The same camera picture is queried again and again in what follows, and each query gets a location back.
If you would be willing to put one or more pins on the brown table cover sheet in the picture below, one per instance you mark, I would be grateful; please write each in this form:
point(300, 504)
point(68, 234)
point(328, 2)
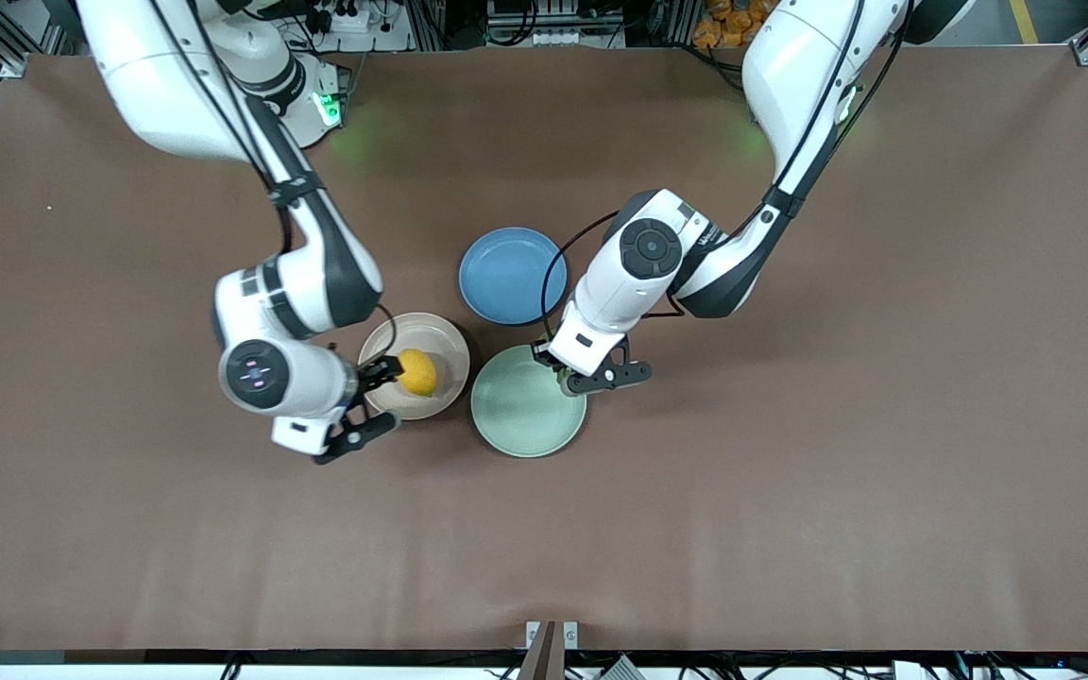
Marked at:
point(695, 529)

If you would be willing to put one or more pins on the white socket strip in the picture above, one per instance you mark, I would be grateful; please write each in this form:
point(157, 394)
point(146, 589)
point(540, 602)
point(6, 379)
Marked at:
point(577, 39)

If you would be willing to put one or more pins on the yellow lemon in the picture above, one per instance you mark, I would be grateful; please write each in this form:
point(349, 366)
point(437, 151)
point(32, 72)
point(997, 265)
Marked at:
point(418, 373)

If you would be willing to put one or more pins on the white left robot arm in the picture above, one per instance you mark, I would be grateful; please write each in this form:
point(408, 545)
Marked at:
point(808, 66)

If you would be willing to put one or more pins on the pink plate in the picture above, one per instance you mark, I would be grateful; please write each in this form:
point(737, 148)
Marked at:
point(435, 340)

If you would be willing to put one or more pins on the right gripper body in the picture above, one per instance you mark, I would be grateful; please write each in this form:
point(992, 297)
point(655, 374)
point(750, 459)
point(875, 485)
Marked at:
point(371, 375)

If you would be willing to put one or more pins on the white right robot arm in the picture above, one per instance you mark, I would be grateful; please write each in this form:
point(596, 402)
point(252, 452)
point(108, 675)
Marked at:
point(176, 85)

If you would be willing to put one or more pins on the white power strip with plugs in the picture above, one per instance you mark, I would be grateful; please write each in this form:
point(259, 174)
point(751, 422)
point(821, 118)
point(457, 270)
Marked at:
point(355, 17)

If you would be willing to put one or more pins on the blue plate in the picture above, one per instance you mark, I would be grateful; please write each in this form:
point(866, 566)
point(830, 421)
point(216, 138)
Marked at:
point(506, 276)

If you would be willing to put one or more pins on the light green plate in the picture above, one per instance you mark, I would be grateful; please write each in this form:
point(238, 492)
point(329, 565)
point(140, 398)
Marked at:
point(516, 416)

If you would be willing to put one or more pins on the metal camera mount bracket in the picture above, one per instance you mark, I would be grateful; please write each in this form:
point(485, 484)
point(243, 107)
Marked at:
point(552, 652)

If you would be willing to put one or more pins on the bag of orange items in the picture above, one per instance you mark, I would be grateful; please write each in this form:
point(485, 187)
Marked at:
point(728, 24)

